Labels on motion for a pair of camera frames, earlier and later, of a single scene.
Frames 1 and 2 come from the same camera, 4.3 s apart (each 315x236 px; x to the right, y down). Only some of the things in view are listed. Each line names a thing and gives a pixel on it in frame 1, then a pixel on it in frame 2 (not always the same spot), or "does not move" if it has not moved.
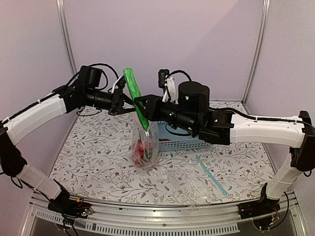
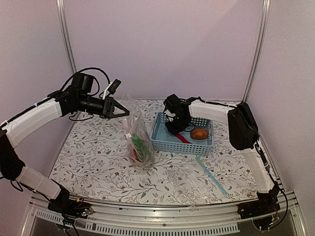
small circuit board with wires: x=87 y=210 does not move
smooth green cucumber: x=129 y=75 → x=141 y=148
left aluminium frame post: x=61 y=13 does not move
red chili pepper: x=164 y=139 → x=182 y=138
